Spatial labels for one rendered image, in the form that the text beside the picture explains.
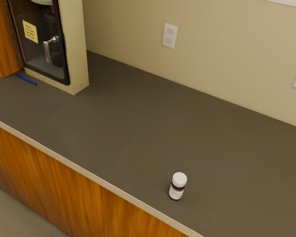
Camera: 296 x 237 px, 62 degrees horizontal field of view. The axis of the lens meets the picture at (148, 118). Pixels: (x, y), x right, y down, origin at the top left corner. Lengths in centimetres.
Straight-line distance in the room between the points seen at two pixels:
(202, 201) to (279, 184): 30
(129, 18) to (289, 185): 104
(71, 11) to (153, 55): 51
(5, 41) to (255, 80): 117
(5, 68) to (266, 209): 127
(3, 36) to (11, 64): 14
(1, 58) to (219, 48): 102
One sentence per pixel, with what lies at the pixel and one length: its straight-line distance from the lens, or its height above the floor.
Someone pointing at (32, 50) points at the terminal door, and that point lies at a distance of 126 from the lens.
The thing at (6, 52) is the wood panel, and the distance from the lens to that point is 140.
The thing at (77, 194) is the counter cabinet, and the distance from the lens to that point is 117.
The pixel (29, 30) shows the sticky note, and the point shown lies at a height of 120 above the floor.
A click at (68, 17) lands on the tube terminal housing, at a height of 129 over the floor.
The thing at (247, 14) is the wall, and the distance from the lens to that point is 116.
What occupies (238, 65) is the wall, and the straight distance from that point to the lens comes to 123.
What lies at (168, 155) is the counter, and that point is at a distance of 94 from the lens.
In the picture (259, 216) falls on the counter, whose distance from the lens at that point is 90.
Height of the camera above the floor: 164
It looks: 41 degrees down
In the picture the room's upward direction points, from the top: 6 degrees clockwise
